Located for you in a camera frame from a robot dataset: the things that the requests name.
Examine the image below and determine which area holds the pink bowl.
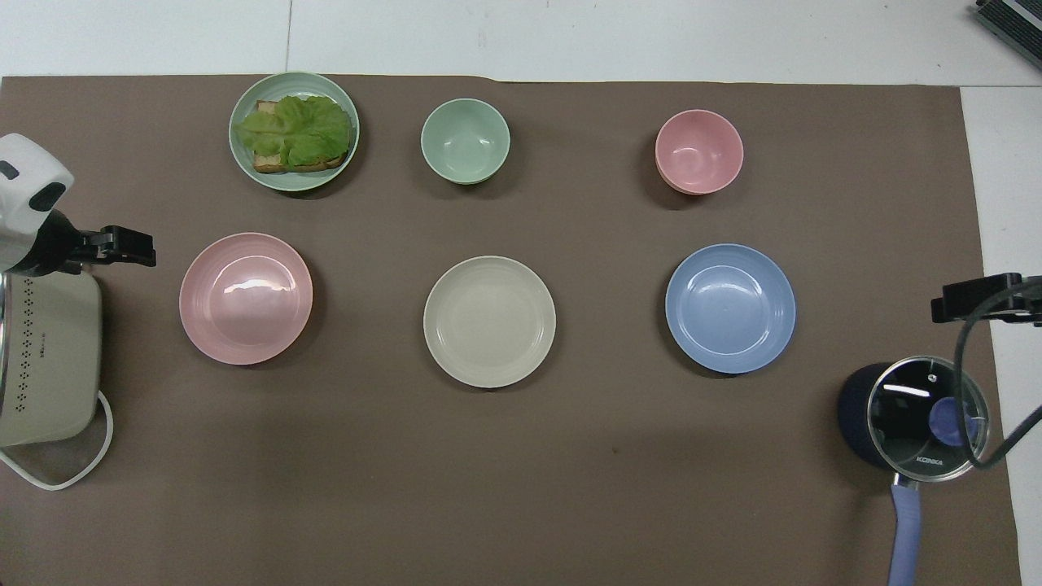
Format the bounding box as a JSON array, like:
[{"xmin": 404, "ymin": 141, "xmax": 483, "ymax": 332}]
[{"xmin": 655, "ymin": 109, "xmax": 744, "ymax": 197}]

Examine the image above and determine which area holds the beige plate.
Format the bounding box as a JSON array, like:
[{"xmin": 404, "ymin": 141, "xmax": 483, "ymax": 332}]
[{"xmin": 422, "ymin": 255, "xmax": 558, "ymax": 390}]

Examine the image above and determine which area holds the toasted bread slice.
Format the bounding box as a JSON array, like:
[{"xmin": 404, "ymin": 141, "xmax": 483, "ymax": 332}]
[{"xmin": 252, "ymin": 99, "xmax": 352, "ymax": 174}]

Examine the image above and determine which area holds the black cable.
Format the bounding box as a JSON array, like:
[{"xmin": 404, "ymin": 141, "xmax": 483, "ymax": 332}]
[{"xmin": 953, "ymin": 275, "xmax": 1042, "ymax": 471}]

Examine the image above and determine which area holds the beige kitchen appliance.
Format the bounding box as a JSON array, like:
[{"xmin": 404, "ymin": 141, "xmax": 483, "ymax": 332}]
[{"xmin": 0, "ymin": 267, "xmax": 103, "ymax": 448}]

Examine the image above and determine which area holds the green lettuce leaf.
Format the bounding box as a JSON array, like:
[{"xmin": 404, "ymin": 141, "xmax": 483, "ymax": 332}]
[{"xmin": 234, "ymin": 94, "xmax": 353, "ymax": 168}]

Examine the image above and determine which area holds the pink plate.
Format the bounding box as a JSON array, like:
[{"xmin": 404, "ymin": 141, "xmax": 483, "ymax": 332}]
[{"xmin": 178, "ymin": 232, "xmax": 314, "ymax": 366}]

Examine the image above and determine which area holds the dark blue pot purple handle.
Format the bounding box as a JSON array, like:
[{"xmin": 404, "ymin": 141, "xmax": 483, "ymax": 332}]
[{"xmin": 837, "ymin": 361, "xmax": 990, "ymax": 586}]

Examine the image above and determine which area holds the green plate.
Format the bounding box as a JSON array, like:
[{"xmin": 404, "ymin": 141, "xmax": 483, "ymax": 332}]
[{"xmin": 228, "ymin": 72, "xmax": 361, "ymax": 193}]

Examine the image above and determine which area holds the grey laptop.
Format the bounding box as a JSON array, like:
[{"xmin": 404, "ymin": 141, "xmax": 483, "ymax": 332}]
[{"xmin": 974, "ymin": 0, "xmax": 1042, "ymax": 59}]

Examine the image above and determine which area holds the blue plate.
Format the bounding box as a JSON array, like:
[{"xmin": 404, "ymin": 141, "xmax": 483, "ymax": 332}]
[{"xmin": 664, "ymin": 243, "xmax": 798, "ymax": 376}]

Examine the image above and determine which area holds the glass pot lid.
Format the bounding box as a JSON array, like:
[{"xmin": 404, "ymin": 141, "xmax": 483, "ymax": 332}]
[{"xmin": 865, "ymin": 355, "xmax": 992, "ymax": 483}]

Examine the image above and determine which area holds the white power cable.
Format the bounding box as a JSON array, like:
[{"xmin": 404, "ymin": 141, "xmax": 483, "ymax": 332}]
[{"xmin": 0, "ymin": 390, "xmax": 114, "ymax": 492}]

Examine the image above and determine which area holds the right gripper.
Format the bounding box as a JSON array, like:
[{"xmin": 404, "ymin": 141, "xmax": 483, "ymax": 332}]
[{"xmin": 1003, "ymin": 277, "xmax": 1042, "ymax": 326}]

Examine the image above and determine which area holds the green bowl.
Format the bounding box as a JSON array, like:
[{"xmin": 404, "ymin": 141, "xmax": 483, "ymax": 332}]
[{"xmin": 420, "ymin": 98, "xmax": 511, "ymax": 186}]

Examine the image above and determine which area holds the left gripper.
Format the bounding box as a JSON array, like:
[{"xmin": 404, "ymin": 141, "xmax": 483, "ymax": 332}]
[{"xmin": 31, "ymin": 209, "xmax": 89, "ymax": 275}]

